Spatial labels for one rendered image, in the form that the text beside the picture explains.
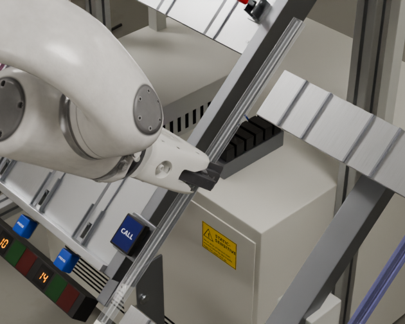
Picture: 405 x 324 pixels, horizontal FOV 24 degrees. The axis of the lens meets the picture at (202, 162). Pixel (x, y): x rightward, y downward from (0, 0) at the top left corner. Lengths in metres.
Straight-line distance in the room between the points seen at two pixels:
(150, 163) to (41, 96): 0.17
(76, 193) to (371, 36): 0.53
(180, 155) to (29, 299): 1.46
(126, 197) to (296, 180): 0.42
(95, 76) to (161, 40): 1.36
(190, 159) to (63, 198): 0.52
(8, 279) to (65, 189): 1.00
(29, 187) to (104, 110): 0.74
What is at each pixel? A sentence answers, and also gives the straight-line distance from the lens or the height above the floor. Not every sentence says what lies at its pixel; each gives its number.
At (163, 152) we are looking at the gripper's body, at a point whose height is 1.10.
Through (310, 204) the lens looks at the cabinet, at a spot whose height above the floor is 0.61.
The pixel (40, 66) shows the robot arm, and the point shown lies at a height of 1.27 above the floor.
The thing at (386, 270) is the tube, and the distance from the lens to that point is 1.09.
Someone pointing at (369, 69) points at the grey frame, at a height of 0.88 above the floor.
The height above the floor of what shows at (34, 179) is 0.74.
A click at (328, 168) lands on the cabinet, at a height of 0.62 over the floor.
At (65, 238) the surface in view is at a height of 0.73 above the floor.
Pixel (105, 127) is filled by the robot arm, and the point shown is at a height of 1.21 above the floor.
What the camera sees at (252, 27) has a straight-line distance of 1.41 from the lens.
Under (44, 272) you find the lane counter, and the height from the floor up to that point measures 0.66.
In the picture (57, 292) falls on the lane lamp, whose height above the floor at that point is 0.66.
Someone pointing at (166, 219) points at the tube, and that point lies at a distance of 1.10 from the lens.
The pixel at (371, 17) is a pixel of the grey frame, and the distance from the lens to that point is 1.52.
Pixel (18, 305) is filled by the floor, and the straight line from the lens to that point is 2.39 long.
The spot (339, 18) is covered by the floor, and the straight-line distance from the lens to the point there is 3.62.
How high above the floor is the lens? 1.67
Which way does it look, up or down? 36 degrees down
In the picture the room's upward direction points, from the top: straight up
